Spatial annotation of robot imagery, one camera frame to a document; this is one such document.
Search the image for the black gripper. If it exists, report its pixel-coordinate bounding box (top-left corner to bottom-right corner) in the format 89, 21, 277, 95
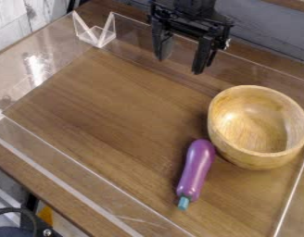
149, 0, 233, 75

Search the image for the black clamp with cable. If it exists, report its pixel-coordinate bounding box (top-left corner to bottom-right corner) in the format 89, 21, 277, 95
0, 207, 62, 237

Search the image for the brown wooden bowl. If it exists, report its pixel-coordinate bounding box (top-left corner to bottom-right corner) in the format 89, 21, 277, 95
208, 85, 304, 170

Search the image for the clear acrylic tray enclosure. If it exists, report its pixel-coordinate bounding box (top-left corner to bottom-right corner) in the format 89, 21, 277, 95
0, 13, 304, 237

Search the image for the purple toy eggplant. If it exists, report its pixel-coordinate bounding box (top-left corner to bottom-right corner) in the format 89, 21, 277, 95
176, 139, 215, 210

